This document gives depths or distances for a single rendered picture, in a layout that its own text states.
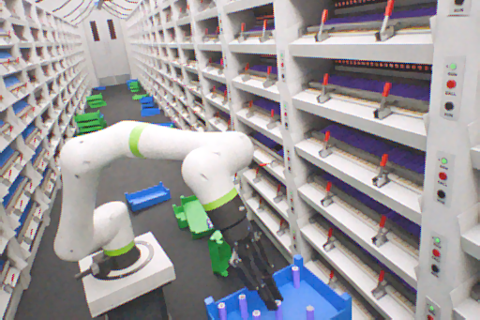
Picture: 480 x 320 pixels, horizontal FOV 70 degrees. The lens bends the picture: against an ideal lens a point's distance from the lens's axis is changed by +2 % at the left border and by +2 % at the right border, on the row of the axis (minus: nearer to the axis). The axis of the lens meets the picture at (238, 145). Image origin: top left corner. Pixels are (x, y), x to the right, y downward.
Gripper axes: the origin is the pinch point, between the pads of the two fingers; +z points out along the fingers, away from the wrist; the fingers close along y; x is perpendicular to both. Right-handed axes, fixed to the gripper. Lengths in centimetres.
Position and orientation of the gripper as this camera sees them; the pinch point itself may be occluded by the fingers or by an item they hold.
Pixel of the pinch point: (270, 293)
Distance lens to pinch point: 92.2
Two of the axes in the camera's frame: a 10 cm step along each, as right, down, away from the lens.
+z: 4.6, 8.9, 0.8
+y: -5.2, 3.4, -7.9
